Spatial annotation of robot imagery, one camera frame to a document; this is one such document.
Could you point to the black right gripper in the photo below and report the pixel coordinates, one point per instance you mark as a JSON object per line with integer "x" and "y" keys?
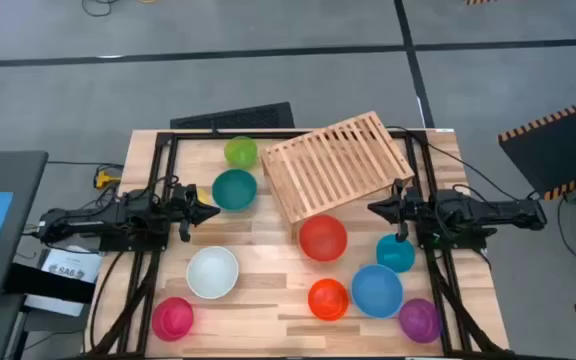
{"x": 408, "y": 207}

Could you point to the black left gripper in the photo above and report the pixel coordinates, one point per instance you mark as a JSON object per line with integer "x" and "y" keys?
{"x": 184, "y": 200}

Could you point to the teal green plastic bowl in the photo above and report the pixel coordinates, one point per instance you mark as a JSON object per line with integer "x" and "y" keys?
{"x": 234, "y": 190}

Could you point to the light green plastic bowl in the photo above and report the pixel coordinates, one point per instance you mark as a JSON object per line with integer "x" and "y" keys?
{"x": 240, "y": 151}

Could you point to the large blue plastic bowl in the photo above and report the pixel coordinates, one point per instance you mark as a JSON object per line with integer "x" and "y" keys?
{"x": 377, "y": 291}

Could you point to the purple translucent plastic bowl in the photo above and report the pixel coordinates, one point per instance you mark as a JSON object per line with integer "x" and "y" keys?
{"x": 420, "y": 321}

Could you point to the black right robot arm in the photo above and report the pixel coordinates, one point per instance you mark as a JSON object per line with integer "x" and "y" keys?
{"x": 493, "y": 210}

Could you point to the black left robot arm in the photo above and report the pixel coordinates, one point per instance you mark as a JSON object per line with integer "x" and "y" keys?
{"x": 93, "y": 222}

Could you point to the wooden slatted shelf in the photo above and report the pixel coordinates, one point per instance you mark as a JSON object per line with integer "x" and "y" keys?
{"x": 333, "y": 165}

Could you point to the small yellow plastic bowl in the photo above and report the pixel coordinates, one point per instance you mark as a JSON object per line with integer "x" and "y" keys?
{"x": 203, "y": 196}

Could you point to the small cyan plastic bowl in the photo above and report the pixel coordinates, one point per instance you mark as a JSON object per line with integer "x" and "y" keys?
{"x": 395, "y": 255}

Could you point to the large white plastic bowl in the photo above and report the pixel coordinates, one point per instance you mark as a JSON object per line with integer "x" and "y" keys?
{"x": 212, "y": 272}

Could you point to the large red plastic bowl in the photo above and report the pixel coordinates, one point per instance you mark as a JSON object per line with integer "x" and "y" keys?
{"x": 323, "y": 238}

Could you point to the black ribbed floor mat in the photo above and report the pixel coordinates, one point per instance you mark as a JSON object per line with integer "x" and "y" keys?
{"x": 233, "y": 117}

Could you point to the small orange plastic bowl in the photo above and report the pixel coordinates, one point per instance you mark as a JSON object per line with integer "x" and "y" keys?
{"x": 328, "y": 299}

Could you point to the pink plastic bowl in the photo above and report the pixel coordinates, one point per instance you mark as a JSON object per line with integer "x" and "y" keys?
{"x": 172, "y": 319}

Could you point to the white printed paper sheet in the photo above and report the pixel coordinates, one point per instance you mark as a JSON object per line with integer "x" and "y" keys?
{"x": 70, "y": 260}

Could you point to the black aluminium table frame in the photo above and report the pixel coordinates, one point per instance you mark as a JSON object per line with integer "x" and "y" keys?
{"x": 160, "y": 160}

